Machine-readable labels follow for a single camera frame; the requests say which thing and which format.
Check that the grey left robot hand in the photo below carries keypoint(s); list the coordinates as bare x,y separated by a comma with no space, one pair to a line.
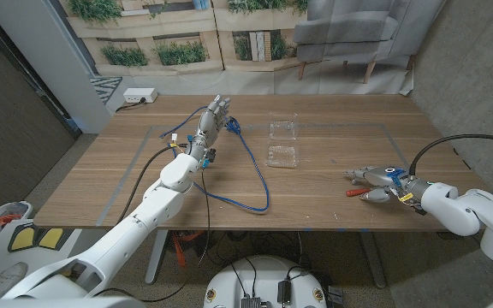
210,124

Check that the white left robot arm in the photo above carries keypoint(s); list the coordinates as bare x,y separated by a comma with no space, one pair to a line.
144,218

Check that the grey table leg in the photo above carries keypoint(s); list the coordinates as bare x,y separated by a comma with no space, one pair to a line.
156,256
372,261

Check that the yellow foot pedal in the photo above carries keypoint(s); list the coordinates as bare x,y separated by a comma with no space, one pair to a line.
53,236
23,238

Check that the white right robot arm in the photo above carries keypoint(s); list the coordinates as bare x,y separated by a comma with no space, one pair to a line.
465,209

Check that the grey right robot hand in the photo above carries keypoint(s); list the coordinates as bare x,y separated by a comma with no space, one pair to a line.
385,176

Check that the white bin with orange contents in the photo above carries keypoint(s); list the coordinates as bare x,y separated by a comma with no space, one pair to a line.
9,211

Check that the white sneaker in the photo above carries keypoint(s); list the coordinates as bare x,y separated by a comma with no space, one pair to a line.
2,280

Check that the small black box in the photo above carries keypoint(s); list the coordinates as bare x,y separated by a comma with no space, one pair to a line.
335,295

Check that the chevron patterned mat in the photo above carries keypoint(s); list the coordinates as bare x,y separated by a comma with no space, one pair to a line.
104,87

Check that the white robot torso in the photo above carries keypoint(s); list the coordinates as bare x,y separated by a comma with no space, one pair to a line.
58,303

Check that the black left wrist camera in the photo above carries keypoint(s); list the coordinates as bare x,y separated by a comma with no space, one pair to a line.
210,155

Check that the clear plastic clamshell container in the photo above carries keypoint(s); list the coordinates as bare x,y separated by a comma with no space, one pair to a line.
283,154

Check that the printed garden backdrop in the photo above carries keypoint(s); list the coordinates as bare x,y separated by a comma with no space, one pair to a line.
186,38

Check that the black power adapter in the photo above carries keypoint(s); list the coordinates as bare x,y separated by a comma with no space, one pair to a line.
284,291

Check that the white power strip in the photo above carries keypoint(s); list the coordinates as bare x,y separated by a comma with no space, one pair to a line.
139,94

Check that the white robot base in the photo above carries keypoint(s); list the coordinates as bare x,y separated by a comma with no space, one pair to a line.
263,269

